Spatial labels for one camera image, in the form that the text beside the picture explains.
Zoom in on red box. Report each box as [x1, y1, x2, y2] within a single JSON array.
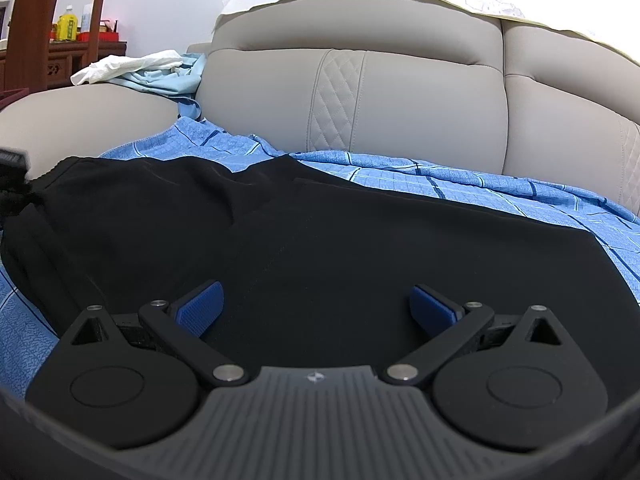
[[76, 30, 121, 44]]

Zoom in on curved wooden frame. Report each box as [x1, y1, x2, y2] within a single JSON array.
[[7, 0, 116, 92]]

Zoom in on light blue cloth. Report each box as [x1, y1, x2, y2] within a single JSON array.
[[107, 52, 209, 122]]

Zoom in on blue checked blanket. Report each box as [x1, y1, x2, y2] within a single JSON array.
[[0, 116, 640, 401]]

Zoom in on yellow bottle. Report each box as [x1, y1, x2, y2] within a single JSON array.
[[53, 5, 80, 43]]

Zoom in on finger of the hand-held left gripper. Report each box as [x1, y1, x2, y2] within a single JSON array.
[[0, 147, 31, 182]]

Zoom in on white cloth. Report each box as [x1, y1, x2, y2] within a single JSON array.
[[70, 49, 189, 87]]

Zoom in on wooden cabinet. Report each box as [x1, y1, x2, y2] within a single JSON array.
[[0, 40, 129, 107]]

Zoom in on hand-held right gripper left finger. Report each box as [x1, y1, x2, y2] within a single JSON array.
[[68, 280, 251, 389]]

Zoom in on black pants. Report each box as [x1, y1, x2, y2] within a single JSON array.
[[0, 155, 640, 403]]

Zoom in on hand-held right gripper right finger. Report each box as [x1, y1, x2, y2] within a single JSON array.
[[381, 283, 572, 389]]

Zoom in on beige leather sofa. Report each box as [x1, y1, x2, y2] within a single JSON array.
[[0, 0, 640, 211]]

